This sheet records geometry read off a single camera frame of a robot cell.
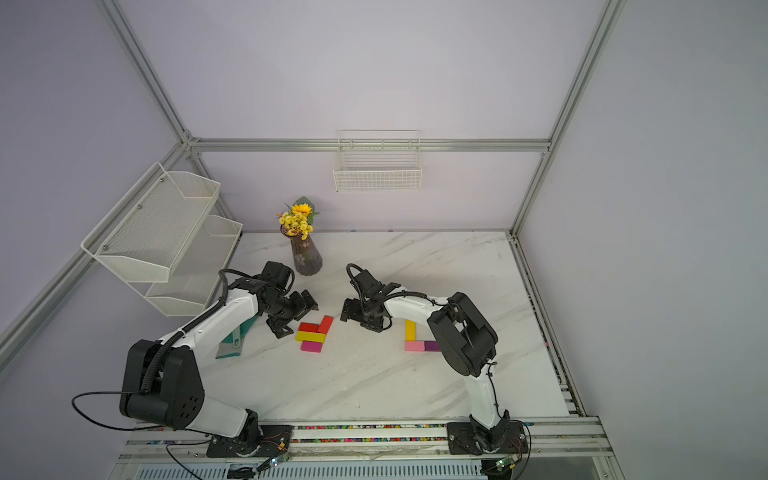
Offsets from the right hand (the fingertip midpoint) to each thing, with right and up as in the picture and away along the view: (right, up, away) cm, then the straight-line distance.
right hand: (353, 324), depth 93 cm
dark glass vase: (-18, +22, +9) cm, 29 cm away
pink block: (+19, -6, -3) cm, 20 cm away
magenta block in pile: (-13, -6, -2) cm, 15 cm away
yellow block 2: (-13, -4, -2) cm, 14 cm away
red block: (-14, -1, 0) cm, 15 cm away
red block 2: (-9, 0, +1) cm, 9 cm away
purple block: (+24, -6, -4) cm, 25 cm away
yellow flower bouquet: (-16, +33, -4) cm, 37 cm away
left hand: (-13, +3, -6) cm, 14 cm away
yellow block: (+18, -2, 0) cm, 18 cm away
